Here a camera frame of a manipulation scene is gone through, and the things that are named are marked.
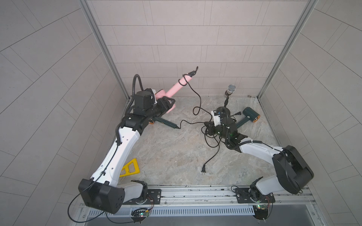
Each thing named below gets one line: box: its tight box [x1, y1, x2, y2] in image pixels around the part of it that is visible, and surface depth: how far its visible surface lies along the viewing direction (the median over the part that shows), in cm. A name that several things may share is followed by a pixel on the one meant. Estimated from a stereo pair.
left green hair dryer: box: [148, 117, 181, 130], surface depth 100 cm
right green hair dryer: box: [235, 106, 261, 130], surface depth 101 cm
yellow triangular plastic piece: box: [119, 158, 140, 178], surface depth 81 cm
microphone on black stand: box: [223, 84, 237, 108], surface depth 86 cm
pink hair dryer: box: [155, 74, 193, 114], surface depth 66 cm
